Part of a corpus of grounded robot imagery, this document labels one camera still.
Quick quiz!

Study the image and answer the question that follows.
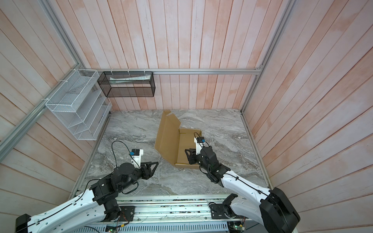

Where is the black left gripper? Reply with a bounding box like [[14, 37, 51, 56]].
[[119, 161, 159, 191]]

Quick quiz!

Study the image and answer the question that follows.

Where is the brown cardboard box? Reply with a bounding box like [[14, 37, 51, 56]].
[[154, 110, 202, 170]]

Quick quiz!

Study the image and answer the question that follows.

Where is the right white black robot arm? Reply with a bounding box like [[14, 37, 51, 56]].
[[185, 147, 301, 233]]

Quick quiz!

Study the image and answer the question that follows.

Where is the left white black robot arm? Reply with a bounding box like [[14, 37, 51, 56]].
[[15, 162, 159, 233]]

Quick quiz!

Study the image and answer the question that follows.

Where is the left green circuit board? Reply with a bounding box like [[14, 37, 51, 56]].
[[105, 225, 119, 233]]

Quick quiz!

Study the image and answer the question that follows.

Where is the green circuit board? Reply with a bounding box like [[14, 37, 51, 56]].
[[227, 222, 245, 233], [105, 225, 119, 233]]

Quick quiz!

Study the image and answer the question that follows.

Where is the right green circuit board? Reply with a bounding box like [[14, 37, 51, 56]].
[[227, 222, 245, 233]]

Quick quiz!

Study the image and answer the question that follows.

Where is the white paper in black basket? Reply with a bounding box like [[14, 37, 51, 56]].
[[109, 75, 151, 84]]

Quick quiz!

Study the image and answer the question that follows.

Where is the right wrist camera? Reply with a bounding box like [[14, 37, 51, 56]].
[[194, 137, 205, 155]]

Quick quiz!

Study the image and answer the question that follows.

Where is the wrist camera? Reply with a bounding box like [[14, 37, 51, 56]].
[[194, 137, 205, 155], [130, 149, 144, 169]]

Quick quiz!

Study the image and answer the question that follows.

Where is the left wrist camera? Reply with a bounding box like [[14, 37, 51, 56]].
[[130, 149, 144, 169]]

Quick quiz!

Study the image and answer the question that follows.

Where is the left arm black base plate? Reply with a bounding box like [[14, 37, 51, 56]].
[[104, 205, 135, 222]]

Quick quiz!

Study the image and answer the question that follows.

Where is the aluminium mounting rail frame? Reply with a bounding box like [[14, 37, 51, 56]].
[[49, 193, 292, 226]]

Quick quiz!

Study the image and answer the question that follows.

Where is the white slotted cable duct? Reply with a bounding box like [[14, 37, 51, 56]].
[[75, 221, 229, 233]]

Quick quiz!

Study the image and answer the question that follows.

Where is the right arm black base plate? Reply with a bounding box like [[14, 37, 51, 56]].
[[208, 202, 240, 219]]

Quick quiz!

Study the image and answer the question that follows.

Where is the black wire mesh basket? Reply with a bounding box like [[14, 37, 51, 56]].
[[98, 71, 156, 98]]

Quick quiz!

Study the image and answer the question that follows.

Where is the white wire mesh shelf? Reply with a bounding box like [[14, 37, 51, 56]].
[[46, 69, 112, 141]]

